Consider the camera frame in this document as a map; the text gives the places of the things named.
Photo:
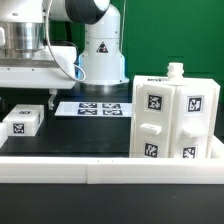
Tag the white U-shaped fence frame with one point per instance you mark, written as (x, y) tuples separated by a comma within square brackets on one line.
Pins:
[(64, 152)]

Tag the white cabinet body box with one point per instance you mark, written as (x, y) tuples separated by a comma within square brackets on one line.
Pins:
[(175, 77)]

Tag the small white cabinet top box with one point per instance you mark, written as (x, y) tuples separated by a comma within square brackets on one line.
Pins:
[(24, 120)]

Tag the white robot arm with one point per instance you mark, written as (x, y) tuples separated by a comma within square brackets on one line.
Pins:
[(25, 29)]

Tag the white door panel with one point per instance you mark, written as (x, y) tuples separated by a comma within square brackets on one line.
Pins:
[(191, 122), (151, 120)]

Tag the white marker base sheet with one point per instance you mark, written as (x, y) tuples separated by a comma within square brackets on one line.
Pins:
[(94, 109)]

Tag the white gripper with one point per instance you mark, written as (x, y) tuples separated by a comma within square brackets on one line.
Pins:
[(40, 72)]

